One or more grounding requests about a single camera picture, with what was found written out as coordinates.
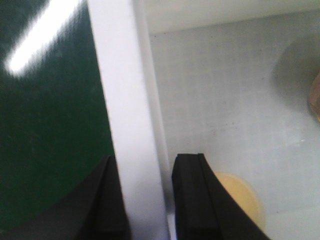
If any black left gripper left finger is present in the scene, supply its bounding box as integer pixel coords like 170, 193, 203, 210
0, 156, 132, 240

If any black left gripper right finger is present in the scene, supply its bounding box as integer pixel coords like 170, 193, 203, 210
171, 153, 268, 240

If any yellow plush ball toy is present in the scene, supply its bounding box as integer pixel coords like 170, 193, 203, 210
214, 171, 266, 231

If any white plastic tote box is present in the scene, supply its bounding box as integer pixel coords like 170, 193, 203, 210
88, 0, 320, 240

